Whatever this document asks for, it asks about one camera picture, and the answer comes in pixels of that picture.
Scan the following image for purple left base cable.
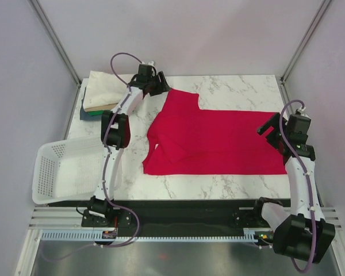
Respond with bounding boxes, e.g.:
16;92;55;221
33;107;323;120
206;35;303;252
40;205;141;263

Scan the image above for left aluminium frame post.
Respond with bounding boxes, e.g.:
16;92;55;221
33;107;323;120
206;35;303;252
28;0;82;87

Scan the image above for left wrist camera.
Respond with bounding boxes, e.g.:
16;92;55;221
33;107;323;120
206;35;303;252
138;61;157;78

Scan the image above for right aluminium frame post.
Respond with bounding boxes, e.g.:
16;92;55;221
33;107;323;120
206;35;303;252
279;0;333;86

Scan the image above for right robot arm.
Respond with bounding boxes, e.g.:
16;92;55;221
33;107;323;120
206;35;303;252
251;112;335;263

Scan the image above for folded beige t shirt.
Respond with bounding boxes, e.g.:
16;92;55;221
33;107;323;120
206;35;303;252
83;103;117;112

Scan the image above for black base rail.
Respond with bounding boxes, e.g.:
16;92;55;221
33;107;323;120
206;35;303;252
80;198;279;238

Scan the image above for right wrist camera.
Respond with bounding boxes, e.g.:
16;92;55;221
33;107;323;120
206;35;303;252
286;112;311;135

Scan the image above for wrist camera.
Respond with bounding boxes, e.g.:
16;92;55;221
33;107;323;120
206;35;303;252
286;112;311;135
138;61;157;78

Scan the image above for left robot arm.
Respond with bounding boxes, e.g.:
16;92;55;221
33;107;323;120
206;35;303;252
87;66;170;226

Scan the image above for white plastic basket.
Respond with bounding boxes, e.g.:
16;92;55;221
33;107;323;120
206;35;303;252
31;136;123;205

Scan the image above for folded green t shirt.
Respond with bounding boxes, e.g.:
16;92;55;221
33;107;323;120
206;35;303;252
87;110;104;117

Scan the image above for aluminium frame post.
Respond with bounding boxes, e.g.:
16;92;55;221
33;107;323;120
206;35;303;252
28;0;82;87
279;0;333;86

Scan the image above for red t shirt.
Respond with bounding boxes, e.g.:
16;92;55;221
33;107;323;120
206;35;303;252
143;89;286;176

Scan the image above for folded white t shirt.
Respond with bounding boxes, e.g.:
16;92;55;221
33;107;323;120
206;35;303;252
83;71;129;108

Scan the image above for white cable duct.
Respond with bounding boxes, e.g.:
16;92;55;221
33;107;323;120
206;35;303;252
40;229;258;243

